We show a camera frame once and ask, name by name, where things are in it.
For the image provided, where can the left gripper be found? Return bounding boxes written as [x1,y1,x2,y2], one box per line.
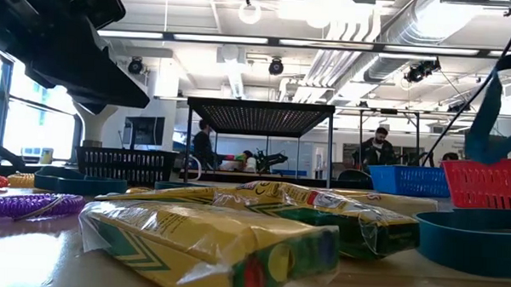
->
[0,0,155,118]

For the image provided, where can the purple coil wristband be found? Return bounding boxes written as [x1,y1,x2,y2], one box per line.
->
[0,191,88,223]

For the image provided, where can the black ceiling spotlight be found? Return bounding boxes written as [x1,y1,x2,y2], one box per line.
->
[127,56,145,76]
[267,57,285,77]

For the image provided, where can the white mushroom lamp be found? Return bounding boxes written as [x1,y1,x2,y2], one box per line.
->
[71,102,120,149]

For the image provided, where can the black computer monitor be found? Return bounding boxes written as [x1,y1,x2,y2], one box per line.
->
[122,115,167,152]

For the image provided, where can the black plastic basket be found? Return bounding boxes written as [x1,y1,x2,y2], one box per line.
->
[73,145,181,187]

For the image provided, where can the large window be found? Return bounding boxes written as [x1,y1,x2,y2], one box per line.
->
[0,49,88,164]

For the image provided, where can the black curved bar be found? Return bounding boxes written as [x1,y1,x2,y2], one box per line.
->
[0,135,27,170]

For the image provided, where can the long ceiling light bar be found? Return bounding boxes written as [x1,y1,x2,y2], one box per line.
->
[95,28,511,59]

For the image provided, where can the red plastic basket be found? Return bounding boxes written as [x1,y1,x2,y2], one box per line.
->
[439,156,511,212]

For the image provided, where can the black mesh riser shelf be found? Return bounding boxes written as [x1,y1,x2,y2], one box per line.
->
[182,96,337,191]

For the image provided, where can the blue plastic basket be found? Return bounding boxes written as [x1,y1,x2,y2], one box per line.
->
[366,164,451,198]

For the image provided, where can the white ceiling pipes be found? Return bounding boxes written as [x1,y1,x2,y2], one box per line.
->
[290,16,382,106]

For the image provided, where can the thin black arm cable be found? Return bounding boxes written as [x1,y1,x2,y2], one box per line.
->
[420,21,511,171]

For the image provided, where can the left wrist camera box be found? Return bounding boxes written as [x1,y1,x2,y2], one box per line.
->
[67,0,128,32]

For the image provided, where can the black ceiling camera cluster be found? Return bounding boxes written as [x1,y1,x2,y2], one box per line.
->
[404,58,442,85]

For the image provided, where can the silver ventilation duct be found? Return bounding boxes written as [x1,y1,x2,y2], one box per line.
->
[362,0,511,89]

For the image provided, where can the white lamp cable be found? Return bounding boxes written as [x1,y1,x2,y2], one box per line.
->
[189,156,204,183]

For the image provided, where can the background black gantry frame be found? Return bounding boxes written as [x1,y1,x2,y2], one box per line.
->
[330,106,424,167]

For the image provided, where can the white hanging ring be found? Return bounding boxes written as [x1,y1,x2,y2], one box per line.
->
[237,0,263,26]

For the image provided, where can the black aluminium table frame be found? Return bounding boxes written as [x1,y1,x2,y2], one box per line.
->
[0,162,375,191]

